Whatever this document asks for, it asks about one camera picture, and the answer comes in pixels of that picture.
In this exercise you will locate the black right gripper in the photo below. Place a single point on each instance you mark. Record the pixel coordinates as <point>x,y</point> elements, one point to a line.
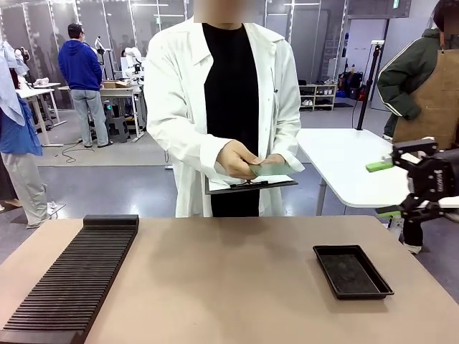
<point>437,175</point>

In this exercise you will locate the green PCB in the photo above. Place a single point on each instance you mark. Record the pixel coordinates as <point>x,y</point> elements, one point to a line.
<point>272,170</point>

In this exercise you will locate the black clipboard with paper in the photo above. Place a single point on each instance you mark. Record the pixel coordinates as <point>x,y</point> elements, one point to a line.
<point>251,185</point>

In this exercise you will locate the white-sleeved left forearm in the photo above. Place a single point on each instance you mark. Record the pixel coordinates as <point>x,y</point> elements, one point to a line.
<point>292,143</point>

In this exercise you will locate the white-sleeved right forearm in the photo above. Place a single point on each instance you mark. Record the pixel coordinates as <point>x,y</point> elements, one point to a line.
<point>186,143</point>

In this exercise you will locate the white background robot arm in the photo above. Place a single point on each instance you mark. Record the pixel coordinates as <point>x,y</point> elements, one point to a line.
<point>132,61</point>

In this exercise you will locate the black slotted PCB rack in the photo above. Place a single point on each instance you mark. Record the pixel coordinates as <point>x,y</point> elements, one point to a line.
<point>71,279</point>

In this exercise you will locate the person's left hand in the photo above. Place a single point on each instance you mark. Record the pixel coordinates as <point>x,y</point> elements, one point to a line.
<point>276,159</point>

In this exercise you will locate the person's right hand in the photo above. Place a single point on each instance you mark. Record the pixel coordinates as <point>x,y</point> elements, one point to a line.
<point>235,161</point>

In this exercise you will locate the white rounded table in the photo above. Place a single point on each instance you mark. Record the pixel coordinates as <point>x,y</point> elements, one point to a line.
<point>340,161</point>

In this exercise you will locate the person in brown apron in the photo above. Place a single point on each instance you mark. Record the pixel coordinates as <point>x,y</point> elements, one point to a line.
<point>441,100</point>

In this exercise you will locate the black tripod stand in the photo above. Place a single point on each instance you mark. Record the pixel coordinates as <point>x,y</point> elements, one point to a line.
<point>366,89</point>

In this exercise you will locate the black plastic tray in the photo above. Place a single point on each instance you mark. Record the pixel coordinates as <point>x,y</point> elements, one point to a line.
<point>349,272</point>

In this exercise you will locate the wooden shoe shelf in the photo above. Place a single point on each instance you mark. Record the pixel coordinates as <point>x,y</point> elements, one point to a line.
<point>319,96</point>

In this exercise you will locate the person in white lab coat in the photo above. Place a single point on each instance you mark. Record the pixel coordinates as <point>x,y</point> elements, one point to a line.
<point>233,89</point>

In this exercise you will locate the black step stool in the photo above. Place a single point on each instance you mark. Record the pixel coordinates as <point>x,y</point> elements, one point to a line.
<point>117,129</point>

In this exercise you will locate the grey desk with box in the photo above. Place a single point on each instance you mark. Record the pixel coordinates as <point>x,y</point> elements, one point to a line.
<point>122,93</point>

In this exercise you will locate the brown cardboard box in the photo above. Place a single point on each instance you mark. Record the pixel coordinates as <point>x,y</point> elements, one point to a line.
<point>114,85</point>

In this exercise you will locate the man in blue hoodie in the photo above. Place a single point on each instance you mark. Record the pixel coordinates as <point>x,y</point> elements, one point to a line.
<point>80,68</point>

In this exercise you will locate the white standing desk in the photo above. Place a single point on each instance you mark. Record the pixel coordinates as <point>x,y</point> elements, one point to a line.
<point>36,93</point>

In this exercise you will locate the person in light blue shirt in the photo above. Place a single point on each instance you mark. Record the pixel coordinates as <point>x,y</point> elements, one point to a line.
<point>18,143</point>

